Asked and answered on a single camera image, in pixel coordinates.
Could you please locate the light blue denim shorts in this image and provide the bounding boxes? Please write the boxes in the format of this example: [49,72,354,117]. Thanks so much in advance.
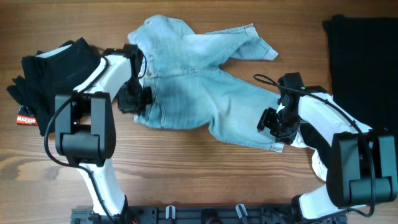
[127,15,283,152]

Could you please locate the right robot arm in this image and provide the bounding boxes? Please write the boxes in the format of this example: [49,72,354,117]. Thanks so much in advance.
[253,73,397,223]

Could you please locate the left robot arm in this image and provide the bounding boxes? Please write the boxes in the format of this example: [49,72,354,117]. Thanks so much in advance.
[50,44,152,223]

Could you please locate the white and black garment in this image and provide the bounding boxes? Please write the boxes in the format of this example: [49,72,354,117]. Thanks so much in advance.
[291,123,331,182]

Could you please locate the folded black garment stack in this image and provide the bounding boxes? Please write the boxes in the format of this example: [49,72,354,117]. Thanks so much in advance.
[7,38,100,136]

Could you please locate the orange Maxxis label card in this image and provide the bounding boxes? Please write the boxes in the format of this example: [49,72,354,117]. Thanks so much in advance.
[16,105,38,126]

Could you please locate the black shirt with logo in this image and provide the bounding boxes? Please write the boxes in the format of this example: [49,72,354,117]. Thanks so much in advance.
[322,15,397,136]

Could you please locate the right black cable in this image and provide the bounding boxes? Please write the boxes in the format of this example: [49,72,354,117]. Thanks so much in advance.
[252,73,377,218]

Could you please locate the black cable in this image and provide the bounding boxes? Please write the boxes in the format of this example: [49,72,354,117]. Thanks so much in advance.
[252,73,377,218]
[43,55,118,224]

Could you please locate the left black cable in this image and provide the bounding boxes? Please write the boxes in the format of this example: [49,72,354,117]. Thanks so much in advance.
[43,55,118,224]

